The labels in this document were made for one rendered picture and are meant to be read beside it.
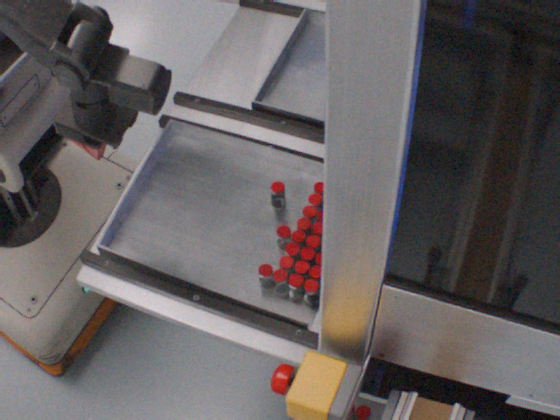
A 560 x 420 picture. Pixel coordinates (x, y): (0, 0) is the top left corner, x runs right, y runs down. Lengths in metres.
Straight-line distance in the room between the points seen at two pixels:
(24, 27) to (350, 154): 0.38
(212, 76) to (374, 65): 0.87
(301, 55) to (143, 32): 1.49
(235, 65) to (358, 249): 0.73
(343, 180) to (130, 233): 0.61
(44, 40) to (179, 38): 1.99
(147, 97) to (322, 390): 0.39
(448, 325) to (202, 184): 0.56
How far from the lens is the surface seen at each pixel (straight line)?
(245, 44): 1.42
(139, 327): 2.10
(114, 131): 0.94
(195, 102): 1.30
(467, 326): 0.78
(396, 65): 0.51
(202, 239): 1.16
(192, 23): 2.81
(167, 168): 1.25
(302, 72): 1.36
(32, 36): 0.79
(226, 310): 1.08
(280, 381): 0.91
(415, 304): 0.77
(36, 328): 1.86
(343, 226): 0.68
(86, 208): 1.99
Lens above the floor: 1.87
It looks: 57 degrees down
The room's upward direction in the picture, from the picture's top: 3 degrees counter-clockwise
